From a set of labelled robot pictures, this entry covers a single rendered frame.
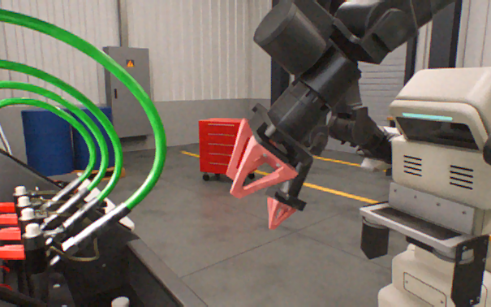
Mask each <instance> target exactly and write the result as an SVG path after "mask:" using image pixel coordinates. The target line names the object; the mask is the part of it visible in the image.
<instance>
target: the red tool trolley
mask: <svg viewBox="0 0 491 307"><path fill-rule="evenodd" d="M241 122H242V119H206V120H201V121H198V124H199V125H200V135H199V158H200V171H201V172H204V173H205V174H204V175H203V179H204V180H208V179H209V175H208V173H214V174H215V175H220V174H224V175H225V174H226V173H227V171H228V166H229V164H230V160H231V157H232V153H233V150H234V147H235V141H236V137H237V135H238V131H239V128H240V124H241ZM249 139H250V137H247V139H246V141H245V144H244V147H243V151H242V153H241V157H240V159H239V160H238V163H237V166H236V168H239V166H240V164H241V162H242V160H243V156H244V153H245V150H246V148H247V146H248V142H249ZM256 170H257V168H255V170H253V171H250V172H248V178H249V179H254V178H255V174H254V173H253V172H254V171H256Z"/></svg>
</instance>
